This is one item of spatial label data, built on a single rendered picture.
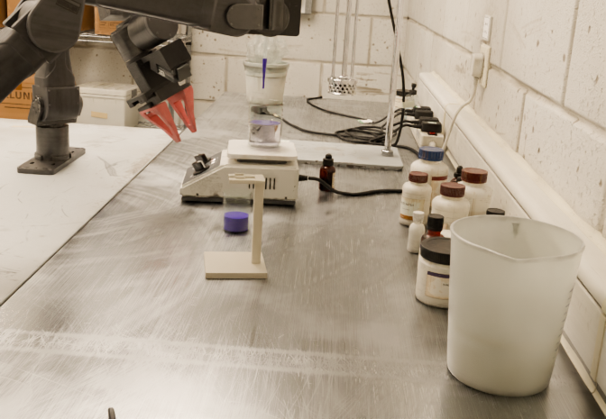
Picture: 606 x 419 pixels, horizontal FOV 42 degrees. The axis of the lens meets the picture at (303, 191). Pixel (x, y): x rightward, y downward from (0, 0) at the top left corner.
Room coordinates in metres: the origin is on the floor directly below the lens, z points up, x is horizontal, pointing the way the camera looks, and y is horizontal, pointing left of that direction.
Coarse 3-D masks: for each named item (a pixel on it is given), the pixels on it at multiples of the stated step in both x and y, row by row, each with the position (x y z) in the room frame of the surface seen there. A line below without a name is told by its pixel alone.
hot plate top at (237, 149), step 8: (232, 144) 1.35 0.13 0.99; (240, 144) 1.36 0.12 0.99; (288, 144) 1.38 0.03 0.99; (232, 152) 1.29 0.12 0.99; (240, 152) 1.29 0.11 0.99; (248, 152) 1.30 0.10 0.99; (256, 152) 1.30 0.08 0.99; (264, 152) 1.30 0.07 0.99; (272, 152) 1.31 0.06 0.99; (280, 152) 1.31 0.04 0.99; (288, 152) 1.31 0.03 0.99; (296, 152) 1.32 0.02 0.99; (288, 160) 1.29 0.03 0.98
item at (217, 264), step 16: (240, 176) 0.99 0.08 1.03; (256, 176) 0.99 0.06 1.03; (256, 192) 0.98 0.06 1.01; (256, 208) 0.98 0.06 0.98; (256, 224) 0.98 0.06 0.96; (256, 240) 0.98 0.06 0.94; (208, 256) 1.00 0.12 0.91; (224, 256) 1.00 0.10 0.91; (240, 256) 1.00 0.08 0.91; (256, 256) 0.98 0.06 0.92; (208, 272) 0.94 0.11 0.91; (224, 272) 0.94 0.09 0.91; (240, 272) 0.94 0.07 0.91; (256, 272) 0.95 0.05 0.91
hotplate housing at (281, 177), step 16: (224, 160) 1.31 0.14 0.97; (240, 160) 1.30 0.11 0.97; (256, 160) 1.30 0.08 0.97; (272, 160) 1.30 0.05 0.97; (208, 176) 1.27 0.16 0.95; (224, 176) 1.27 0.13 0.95; (272, 176) 1.28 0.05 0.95; (288, 176) 1.28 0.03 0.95; (304, 176) 1.37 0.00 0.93; (192, 192) 1.27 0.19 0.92; (208, 192) 1.27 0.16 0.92; (272, 192) 1.28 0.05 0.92; (288, 192) 1.28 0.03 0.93
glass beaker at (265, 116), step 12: (252, 108) 1.33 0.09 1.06; (264, 108) 1.32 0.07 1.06; (276, 108) 1.33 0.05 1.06; (252, 120) 1.33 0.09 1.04; (264, 120) 1.32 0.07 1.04; (276, 120) 1.33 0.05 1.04; (252, 132) 1.33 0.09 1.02; (264, 132) 1.32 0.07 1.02; (276, 132) 1.33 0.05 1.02; (252, 144) 1.33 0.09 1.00; (264, 144) 1.32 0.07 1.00; (276, 144) 1.33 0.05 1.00
